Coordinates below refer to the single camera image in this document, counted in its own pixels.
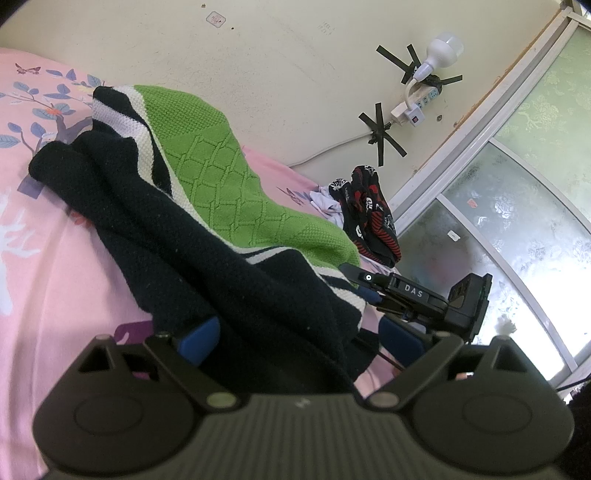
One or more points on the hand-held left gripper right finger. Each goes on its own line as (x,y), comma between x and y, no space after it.
(399,344)

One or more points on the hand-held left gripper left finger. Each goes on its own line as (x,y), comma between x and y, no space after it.
(201,339)

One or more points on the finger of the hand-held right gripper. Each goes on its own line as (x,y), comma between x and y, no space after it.
(371,297)
(364,277)

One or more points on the green and black knit sweater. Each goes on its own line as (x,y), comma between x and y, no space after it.
(198,198)

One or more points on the black and red patterned garment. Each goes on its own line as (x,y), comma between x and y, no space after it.
(374,221)

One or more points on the white garment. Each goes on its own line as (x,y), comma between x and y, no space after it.
(325,205)

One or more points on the black tape cross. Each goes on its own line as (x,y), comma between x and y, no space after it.
(408,69)
(381,134)

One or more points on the pink floral bedsheet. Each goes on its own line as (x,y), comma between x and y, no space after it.
(60,286)

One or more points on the frosted glass window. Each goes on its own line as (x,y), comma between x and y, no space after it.
(531,184)

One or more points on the white power strip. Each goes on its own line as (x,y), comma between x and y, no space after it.
(413,108)

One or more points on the white light bulb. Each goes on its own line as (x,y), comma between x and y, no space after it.
(441,53)

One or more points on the small pink wall sticker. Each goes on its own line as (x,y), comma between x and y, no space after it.
(216,19)

